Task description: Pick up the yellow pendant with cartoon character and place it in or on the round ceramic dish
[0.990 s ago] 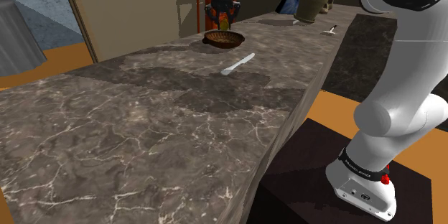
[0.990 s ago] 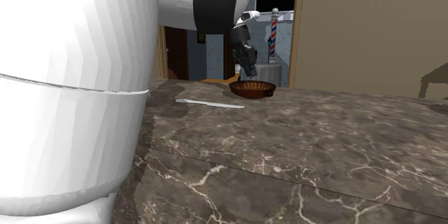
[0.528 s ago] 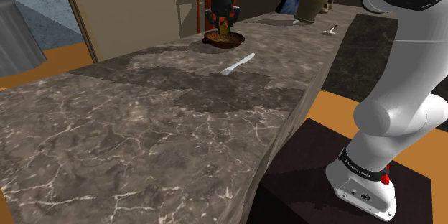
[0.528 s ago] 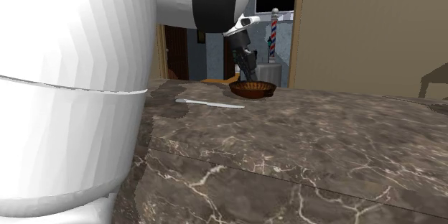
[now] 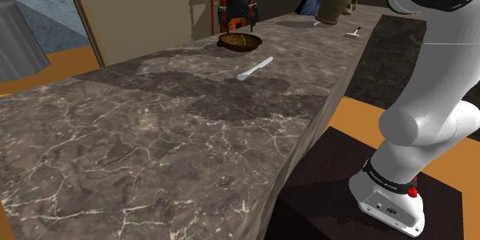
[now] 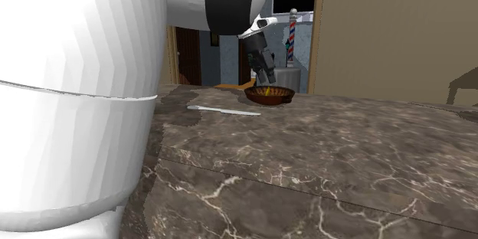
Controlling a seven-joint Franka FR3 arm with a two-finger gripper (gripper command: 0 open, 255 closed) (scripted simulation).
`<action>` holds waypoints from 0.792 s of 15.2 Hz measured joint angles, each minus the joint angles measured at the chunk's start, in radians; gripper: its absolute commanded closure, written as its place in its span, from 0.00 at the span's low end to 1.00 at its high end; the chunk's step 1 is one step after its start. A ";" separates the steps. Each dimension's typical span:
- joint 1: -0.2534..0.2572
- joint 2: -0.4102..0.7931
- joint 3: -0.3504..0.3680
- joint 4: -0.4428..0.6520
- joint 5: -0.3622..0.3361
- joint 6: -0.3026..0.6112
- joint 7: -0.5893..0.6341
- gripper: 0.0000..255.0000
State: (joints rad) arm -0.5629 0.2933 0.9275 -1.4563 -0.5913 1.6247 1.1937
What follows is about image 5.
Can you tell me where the olive green pot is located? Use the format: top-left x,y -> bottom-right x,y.
314,0 -> 353,27

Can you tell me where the white knife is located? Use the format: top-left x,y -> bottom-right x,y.
235,56 -> 275,82

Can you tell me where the brown woven bowl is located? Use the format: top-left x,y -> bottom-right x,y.
216,32 -> 263,53

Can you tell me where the small white spatula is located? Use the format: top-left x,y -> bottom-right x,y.
342,25 -> 362,39

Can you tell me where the grey cloth covered table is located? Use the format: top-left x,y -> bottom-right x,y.
0,0 -> 52,83

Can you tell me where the brown door frame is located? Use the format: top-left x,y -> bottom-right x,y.
60,0 -> 107,69

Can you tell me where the orange metal frame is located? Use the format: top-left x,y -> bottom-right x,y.
208,0 -> 257,36

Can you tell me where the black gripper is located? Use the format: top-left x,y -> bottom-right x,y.
218,0 -> 261,35

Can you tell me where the dark robot stand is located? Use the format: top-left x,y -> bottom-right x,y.
263,125 -> 465,240

